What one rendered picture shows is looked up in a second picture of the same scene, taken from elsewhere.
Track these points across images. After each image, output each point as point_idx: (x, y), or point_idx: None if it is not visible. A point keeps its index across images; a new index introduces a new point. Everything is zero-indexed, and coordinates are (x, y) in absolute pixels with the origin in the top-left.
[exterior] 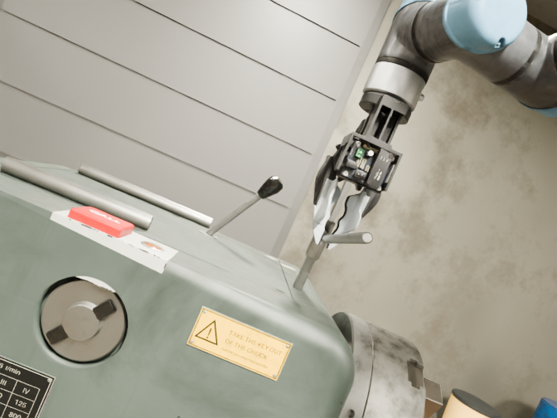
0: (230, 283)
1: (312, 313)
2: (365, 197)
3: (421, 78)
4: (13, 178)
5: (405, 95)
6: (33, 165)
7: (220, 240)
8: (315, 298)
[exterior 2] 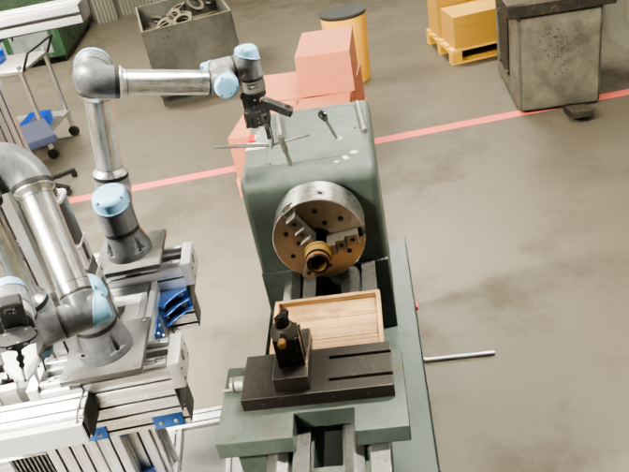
0: (250, 158)
1: (253, 171)
2: (259, 129)
3: (242, 82)
4: (274, 122)
5: (243, 91)
6: (319, 109)
7: (335, 141)
8: (285, 169)
